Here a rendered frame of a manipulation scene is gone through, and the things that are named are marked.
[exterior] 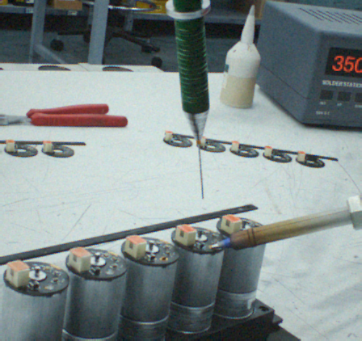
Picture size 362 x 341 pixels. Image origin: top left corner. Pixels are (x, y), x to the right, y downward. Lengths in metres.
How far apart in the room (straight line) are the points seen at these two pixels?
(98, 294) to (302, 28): 0.52
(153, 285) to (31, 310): 0.06
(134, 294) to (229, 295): 0.06
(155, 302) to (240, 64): 0.49
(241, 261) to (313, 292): 0.11
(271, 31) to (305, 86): 0.11
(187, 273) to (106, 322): 0.05
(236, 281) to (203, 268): 0.03
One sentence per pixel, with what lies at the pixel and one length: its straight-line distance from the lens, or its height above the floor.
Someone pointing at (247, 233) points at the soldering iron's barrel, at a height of 0.82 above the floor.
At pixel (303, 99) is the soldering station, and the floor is 0.78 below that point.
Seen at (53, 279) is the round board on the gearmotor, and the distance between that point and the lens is 0.32.
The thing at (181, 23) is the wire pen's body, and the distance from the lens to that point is 0.30.
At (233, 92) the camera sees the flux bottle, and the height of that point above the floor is 0.77.
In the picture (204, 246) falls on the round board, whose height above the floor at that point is 0.81.
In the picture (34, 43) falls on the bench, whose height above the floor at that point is 0.18.
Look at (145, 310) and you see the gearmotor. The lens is 0.35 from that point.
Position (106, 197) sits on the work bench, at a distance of 0.56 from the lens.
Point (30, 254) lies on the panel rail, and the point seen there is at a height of 0.81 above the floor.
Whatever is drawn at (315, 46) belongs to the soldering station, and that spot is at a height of 0.83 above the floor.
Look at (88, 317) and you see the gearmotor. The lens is 0.34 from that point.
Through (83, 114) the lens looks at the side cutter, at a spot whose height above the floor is 0.76.
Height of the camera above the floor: 0.97
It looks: 19 degrees down
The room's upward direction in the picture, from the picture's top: 9 degrees clockwise
